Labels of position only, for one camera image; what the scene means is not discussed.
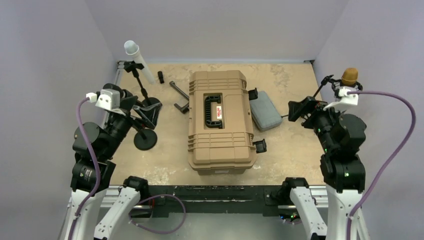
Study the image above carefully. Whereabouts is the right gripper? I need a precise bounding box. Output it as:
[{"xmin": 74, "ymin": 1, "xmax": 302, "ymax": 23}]
[{"xmin": 289, "ymin": 94, "xmax": 348, "ymax": 151}]

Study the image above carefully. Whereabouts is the black round-base stand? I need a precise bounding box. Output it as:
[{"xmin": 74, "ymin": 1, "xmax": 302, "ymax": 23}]
[
  {"xmin": 124, "ymin": 61, "xmax": 162, "ymax": 117},
  {"xmin": 133, "ymin": 128, "xmax": 158, "ymax": 151}
]

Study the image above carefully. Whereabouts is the white microphone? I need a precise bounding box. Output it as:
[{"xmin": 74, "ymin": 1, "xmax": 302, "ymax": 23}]
[{"xmin": 124, "ymin": 40, "xmax": 155, "ymax": 85}]

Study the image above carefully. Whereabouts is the tan plastic tool case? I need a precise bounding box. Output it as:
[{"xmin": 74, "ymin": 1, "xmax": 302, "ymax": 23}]
[{"xmin": 187, "ymin": 70, "xmax": 267, "ymax": 176}]

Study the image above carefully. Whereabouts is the black round-base stand front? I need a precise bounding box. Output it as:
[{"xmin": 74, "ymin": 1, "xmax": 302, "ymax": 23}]
[{"xmin": 133, "ymin": 128, "xmax": 158, "ymax": 151}]

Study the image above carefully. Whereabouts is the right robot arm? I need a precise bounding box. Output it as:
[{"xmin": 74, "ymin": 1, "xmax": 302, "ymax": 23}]
[{"xmin": 279, "ymin": 96, "xmax": 367, "ymax": 240}]

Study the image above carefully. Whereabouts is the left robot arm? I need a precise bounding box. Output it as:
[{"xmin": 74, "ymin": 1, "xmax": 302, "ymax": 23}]
[{"xmin": 65, "ymin": 85, "xmax": 158, "ymax": 240}]

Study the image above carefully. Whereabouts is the black tripod mic stand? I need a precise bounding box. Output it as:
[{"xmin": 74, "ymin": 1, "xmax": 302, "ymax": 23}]
[{"xmin": 311, "ymin": 75, "xmax": 364, "ymax": 103}]

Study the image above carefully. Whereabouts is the gold microphone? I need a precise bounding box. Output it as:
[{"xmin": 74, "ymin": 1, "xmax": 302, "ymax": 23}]
[{"xmin": 341, "ymin": 67, "xmax": 359, "ymax": 87}]

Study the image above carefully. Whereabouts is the grey zip pouch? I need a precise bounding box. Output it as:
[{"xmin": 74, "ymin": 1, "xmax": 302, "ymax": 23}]
[{"xmin": 249, "ymin": 91, "xmax": 283, "ymax": 132}]

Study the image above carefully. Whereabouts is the small black clip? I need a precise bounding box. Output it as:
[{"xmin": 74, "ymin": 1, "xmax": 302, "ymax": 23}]
[{"xmin": 157, "ymin": 71, "xmax": 165, "ymax": 84}]

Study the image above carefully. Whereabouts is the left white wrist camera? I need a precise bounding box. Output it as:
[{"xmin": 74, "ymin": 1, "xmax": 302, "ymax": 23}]
[{"xmin": 85, "ymin": 88, "xmax": 121, "ymax": 111}]

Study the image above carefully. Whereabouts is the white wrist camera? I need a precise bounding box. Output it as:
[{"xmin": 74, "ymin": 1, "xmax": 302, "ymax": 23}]
[
  {"xmin": 85, "ymin": 88, "xmax": 121, "ymax": 111},
  {"xmin": 323, "ymin": 86, "xmax": 359, "ymax": 113}
]

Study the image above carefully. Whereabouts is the black L-shaped bracket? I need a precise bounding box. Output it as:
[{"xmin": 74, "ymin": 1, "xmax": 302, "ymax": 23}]
[{"xmin": 169, "ymin": 81, "xmax": 190, "ymax": 115}]

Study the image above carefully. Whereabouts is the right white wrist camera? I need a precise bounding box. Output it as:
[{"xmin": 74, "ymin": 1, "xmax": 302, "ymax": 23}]
[{"xmin": 323, "ymin": 86, "xmax": 359, "ymax": 113}]

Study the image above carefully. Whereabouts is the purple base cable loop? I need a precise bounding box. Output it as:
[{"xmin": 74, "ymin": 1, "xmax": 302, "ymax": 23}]
[{"xmin": 128, "ymin": 194, "xmax": 187, "ymax": 235}]

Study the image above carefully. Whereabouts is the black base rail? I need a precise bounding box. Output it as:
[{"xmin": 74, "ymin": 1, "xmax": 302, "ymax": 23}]
[{"xmin": 129, "ymin": 184, "xmax": 300, "ymax": 221}]

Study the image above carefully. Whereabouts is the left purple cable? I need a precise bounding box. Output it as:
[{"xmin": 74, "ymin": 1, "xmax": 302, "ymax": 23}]
[{"xmin": 66, "ymin": 97, "xmax": 102, "ymax": 240}]

